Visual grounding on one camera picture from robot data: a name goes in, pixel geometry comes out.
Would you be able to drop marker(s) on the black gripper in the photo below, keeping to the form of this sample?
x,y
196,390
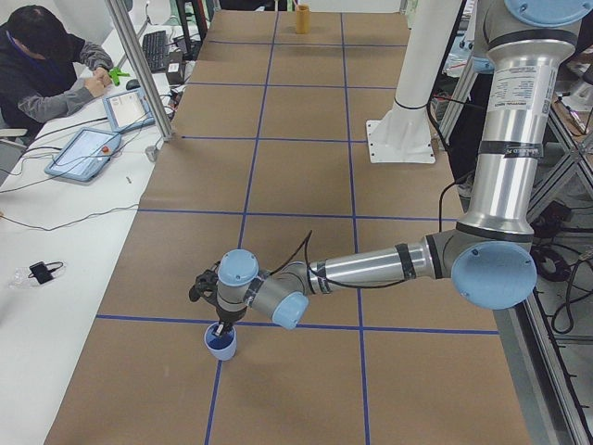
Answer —
x,y
226,317

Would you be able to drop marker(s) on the blue cup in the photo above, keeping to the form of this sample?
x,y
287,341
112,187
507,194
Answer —
x,y
223,348

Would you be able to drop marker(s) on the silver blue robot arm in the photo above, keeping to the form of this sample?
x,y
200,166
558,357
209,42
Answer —
x,y
486,255

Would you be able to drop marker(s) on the yellow wooden cup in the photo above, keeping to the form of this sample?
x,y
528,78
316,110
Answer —
x,y
302,12

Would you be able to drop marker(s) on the small black device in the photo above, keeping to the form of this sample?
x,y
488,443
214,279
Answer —
x,y
43,272

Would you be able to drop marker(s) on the near teach pendant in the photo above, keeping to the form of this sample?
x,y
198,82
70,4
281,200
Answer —
x,y
84,156

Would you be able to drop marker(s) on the teach pendant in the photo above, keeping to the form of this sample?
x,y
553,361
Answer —
x,y
128,111
84,156

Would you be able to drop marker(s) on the far teach pendant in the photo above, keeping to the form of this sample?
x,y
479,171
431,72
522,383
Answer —
x,y
128,111

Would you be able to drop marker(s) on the green plastic tool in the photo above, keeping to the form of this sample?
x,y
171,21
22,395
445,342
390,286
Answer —
x,y
115,74

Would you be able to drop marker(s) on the black keyboard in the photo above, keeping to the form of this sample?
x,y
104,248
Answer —
x,y
155,49

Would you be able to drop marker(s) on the seated person in black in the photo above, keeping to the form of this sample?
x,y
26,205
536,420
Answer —
x,y
47,73

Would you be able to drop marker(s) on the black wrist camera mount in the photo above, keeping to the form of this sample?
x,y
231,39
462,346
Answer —
x,y
205,286

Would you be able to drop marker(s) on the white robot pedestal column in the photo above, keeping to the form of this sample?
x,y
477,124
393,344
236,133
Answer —
x,y
403,135

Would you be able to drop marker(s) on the aluminium frame post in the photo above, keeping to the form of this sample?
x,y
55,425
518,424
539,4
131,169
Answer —
x,y
126,32

